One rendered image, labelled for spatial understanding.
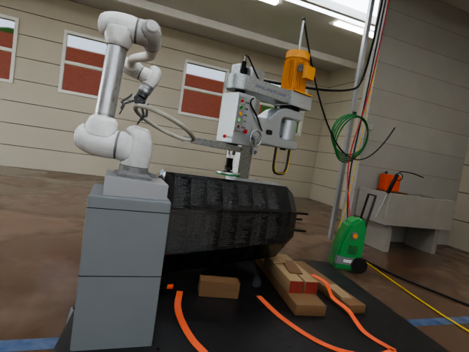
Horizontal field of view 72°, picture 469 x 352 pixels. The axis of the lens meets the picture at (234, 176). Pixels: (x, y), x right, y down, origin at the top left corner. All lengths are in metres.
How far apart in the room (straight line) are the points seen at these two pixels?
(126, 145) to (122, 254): 0.56
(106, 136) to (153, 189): 0.36
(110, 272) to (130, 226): 0.25
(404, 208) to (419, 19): 3.02
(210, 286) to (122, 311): 0.84
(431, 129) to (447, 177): 0.96
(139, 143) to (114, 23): 0.62
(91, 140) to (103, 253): 0.57
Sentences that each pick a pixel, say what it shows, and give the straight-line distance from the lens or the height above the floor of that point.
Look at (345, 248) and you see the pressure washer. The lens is 3.82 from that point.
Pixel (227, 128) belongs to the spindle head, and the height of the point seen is 1.29.
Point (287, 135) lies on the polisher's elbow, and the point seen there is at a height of 1.34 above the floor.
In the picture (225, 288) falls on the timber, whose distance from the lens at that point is 2.55.
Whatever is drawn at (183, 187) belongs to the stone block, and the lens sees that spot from 2.56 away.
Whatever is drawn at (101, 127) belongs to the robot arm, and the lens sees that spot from 1.81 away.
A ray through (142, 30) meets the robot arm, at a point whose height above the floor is 1.66.
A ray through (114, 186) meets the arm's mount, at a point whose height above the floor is 0.85.
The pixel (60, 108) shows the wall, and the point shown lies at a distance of 8.88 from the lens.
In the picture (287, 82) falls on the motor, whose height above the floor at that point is 1.83.
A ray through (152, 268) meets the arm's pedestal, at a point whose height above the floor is 0.44.
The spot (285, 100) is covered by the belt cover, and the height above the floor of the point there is 1.64.
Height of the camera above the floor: 1.11
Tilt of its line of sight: 4 degrees down
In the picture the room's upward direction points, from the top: 9 degrees clockwise
